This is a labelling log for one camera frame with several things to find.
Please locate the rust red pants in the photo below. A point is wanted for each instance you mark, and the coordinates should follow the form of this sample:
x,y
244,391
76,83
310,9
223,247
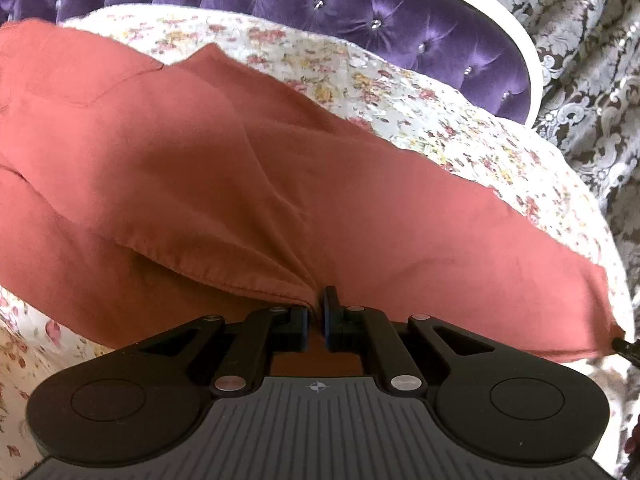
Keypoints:
x,y
137,196

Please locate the brown silver damask curtain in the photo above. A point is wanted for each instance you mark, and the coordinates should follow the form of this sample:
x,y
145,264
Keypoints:
x,y
589,52

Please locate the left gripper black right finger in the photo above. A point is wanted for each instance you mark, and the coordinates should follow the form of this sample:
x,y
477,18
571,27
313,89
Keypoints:
x,y
369,334

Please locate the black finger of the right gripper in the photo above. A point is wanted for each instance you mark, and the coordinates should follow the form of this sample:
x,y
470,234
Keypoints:
x,y
626,349

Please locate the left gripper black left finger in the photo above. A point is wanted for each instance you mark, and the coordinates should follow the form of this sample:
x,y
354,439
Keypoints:
x,y
252,345

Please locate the purple tufted chaise sofa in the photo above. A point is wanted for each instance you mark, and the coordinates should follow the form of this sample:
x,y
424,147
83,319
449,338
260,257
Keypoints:
x,y
475,46

